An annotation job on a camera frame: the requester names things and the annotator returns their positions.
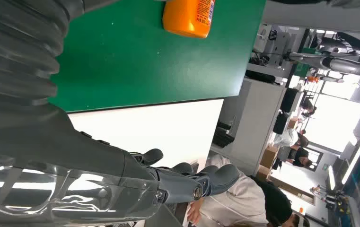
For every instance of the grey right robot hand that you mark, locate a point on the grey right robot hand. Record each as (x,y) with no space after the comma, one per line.
(42,156)

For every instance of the white desk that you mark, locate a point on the white desk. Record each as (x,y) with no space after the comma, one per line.
(151,131)

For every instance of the green table mat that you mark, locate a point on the green table mat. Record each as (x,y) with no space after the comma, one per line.
(136,69)

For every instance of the black bag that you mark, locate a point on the black bag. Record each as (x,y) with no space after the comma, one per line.
(223,136)

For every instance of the person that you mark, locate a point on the person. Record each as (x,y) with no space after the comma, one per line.
(288,137)
(300,156)
(236,200)
(277,203)

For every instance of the brown cardboard box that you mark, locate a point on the brown cardboard box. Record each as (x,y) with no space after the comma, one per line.
(262,173)
(269,156)

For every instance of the green crate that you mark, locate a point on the green crate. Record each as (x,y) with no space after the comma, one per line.
(302,70)

